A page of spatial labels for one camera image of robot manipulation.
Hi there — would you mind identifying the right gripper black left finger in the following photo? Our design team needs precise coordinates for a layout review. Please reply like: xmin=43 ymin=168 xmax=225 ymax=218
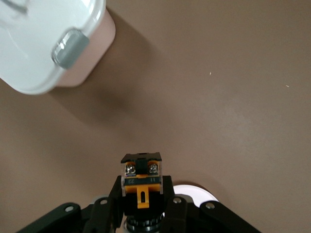
xmin=17 ymin=175 xmax=125 ymax=233

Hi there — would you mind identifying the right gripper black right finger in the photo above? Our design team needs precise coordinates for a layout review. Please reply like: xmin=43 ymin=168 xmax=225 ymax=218
xmin=157 ymin=175 xmax=263 ymax=233

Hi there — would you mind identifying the pink round plate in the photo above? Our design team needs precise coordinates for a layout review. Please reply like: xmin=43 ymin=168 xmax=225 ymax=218
xmin=173 ymin=183 xmax=219 ymax=208

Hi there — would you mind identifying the pink box with white lid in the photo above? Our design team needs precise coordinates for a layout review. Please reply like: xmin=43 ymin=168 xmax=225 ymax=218
xmin=0 ymin=0 xmax=117 ymax=95

